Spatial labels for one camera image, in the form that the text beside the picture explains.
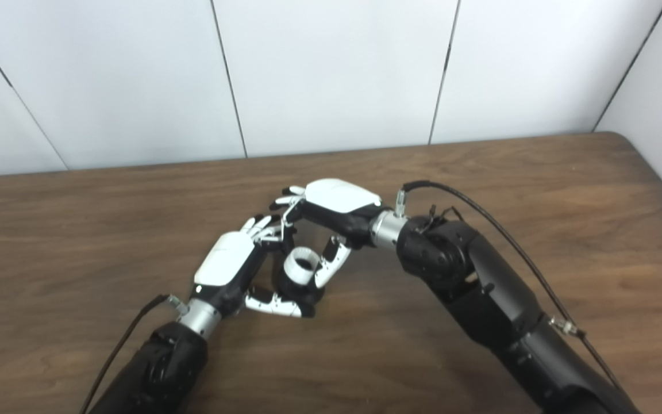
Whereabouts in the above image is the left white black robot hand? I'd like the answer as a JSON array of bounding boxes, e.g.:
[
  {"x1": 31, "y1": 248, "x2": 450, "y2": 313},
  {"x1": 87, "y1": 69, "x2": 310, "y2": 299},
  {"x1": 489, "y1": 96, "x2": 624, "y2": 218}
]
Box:
[{"x1": 193, "y1": 214, "x2": 317, "y2": 319}]

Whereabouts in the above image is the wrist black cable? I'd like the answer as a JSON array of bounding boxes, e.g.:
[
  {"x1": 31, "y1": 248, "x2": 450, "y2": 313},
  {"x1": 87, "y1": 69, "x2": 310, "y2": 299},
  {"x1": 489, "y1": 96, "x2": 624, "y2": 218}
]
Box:
[
  {"x1": 394, "y1": 181, "x2": 625, "y2": 392},
  {"x1": 78, "y1": 294, "x2": 188, "y2": 414}
]

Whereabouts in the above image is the round black part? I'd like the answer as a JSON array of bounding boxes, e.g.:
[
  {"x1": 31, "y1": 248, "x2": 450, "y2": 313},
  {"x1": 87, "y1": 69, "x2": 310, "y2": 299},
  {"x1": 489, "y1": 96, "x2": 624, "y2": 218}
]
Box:
[{"x1": 272, "y1": 253, "x2": 326, "y2": 308}]

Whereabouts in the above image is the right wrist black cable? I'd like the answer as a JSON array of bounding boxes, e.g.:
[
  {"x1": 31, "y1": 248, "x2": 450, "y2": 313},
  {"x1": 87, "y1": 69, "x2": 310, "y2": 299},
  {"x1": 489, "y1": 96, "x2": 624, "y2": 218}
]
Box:
[{"x1": 394, "y1": 181, "x2": 625, "y2": 392}]

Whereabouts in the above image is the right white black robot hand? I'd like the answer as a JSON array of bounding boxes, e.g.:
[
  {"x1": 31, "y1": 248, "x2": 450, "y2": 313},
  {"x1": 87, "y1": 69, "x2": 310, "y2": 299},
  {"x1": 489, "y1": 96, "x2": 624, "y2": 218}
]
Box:
[{"x1": 270, "y1": 178, "x2": 392, "y2": 289}]

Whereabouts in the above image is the white ring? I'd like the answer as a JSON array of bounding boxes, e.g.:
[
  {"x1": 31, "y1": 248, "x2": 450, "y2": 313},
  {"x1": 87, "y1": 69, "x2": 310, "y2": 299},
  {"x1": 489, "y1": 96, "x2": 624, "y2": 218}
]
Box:
[{"x1": 283, "y1": 247, "x2": 320, "y2": 286}]

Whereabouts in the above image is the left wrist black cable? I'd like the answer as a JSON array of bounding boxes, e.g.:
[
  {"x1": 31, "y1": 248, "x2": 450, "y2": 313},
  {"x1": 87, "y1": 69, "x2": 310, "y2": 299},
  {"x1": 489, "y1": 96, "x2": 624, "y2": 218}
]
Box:
[{"x1": 78, "y1": 294, "x2": 188, "y2": 414}]

